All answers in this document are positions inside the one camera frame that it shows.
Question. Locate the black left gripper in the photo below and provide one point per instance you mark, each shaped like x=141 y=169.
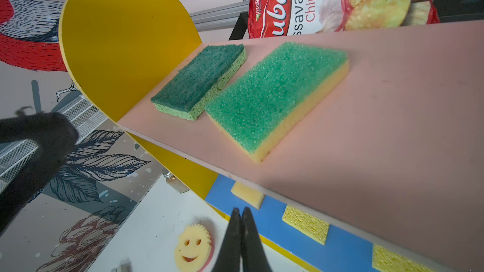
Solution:
x=55 y=138

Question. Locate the red chips bag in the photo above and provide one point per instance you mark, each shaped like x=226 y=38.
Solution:
x=340 y=0

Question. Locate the beige orange-backed sponge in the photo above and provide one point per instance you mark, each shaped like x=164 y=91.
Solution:
x=248 y=194

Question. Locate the yellow smiley round sponge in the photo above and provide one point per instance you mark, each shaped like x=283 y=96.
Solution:
x=194 y=248

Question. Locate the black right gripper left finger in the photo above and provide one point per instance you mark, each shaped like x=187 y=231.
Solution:
x=229 y=257

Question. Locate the glass spice jar silver lid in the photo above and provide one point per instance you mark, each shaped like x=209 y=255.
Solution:
x=174 y=182

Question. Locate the light green sponge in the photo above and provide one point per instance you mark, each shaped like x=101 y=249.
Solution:
x=260 y=108

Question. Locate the yellow shelf pink blue boards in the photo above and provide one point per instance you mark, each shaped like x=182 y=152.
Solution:
x=380 y=131

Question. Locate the dark green scouring sponge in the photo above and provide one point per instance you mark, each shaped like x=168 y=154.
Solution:
x=200 y=81

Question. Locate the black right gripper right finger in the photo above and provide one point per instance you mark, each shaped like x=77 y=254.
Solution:
x=252 y=253

